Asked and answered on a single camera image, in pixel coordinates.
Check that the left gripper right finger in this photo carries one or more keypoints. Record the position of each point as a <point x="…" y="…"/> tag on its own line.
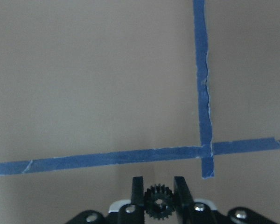
<point x="188" y="211"/>

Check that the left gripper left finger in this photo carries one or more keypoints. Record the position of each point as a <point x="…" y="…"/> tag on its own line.
<point x="133" y="212"/>

